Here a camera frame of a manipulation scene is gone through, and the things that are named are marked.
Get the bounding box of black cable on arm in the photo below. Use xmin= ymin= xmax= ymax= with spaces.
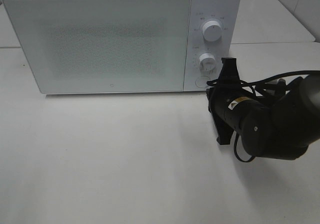
xmin=206 ymin=70 xmax=320 ymax=162

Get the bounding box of white microwave oven body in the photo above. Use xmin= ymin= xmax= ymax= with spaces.
xmin=4 ymin=0 xmax=241 ymax=96

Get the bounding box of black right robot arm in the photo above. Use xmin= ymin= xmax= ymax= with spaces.
xmin=206 ymin=58 xmax=320 ymax=160

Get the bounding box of white microwave door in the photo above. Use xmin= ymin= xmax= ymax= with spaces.
xmin=4 ymin=0 xmax=190 ymax=94

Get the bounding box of round white door button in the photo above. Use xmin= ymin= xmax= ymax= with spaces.
xmin=195 ymin=76 xmax=210 ymax=88

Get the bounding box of upper white power knob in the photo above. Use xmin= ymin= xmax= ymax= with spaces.
xmin=202 ymin=20 xmax=223 ymax=42

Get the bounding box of white timer knob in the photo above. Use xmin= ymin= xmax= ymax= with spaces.
xmin=198 ymin=53 xmax=216 ymax=72

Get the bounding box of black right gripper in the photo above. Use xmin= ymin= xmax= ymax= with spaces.
xmin=207 ymin=57 xmax=250 ymax=145

